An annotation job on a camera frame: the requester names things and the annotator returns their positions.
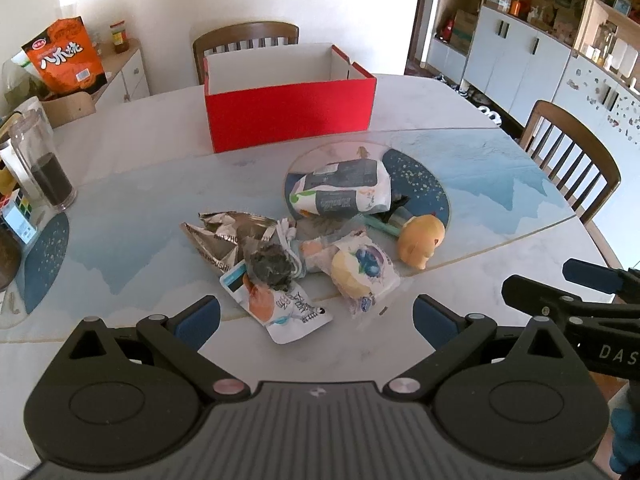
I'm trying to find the blueberry bread packet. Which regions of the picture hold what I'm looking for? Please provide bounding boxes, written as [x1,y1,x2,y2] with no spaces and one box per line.
[300,230,400,318]

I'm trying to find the glass jar dark contents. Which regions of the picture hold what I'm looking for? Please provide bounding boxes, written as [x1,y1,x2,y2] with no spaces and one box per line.
[9,110,77,211]

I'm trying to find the white snack pouch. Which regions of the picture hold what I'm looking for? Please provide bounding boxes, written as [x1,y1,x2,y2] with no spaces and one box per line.
[219,261,333,344]

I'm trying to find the white sideboard cabinet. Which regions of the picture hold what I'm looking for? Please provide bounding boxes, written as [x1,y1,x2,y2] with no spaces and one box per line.
[92,38,151,110]

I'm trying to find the wooden high chair back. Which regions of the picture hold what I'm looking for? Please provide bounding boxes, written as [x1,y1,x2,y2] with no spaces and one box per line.
[41,91,96,129]

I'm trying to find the red lid sauce jar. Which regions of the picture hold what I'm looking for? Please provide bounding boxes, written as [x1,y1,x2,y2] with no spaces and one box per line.
[110,20,129,53]

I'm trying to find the white grey large pouch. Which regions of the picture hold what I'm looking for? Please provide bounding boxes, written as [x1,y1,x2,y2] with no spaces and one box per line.
[288,158,392,219]

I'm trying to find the red cardboard box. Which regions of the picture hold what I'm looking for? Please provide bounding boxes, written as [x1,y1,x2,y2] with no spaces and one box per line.
[204,44,378,153]

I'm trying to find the silver foil wrapper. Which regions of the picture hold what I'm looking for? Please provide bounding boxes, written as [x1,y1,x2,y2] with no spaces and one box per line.
[180,211,277,275]

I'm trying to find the blue gloved right hand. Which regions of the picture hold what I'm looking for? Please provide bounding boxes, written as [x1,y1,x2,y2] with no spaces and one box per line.
[608,380,640,479]

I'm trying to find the teal green spoon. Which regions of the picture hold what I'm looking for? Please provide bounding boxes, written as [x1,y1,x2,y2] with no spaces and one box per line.
[363,216,401,238]

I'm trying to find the rubiks cube box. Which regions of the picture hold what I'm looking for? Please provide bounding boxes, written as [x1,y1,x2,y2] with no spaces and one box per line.
[1,188,37,245]

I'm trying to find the yellow squeaky toy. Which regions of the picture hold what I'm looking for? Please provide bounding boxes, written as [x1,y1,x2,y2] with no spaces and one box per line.
[397,214,446,271]

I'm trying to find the far wooden chair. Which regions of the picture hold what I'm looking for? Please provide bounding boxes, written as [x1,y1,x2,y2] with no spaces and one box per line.
[192,21,299,84]

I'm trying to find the right wooden chair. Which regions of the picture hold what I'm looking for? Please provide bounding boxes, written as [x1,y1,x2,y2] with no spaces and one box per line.
[518,98,623,224]

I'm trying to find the black wrapper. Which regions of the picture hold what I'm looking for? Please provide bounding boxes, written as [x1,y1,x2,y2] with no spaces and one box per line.
[243,240,295,292]

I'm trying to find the white wall cabinet unit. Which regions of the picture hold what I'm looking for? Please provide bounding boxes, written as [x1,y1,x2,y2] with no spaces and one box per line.
[457,0,639,179]

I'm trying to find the orange snack bag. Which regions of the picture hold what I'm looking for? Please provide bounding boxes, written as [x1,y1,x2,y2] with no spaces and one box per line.
[22,16,106,96]

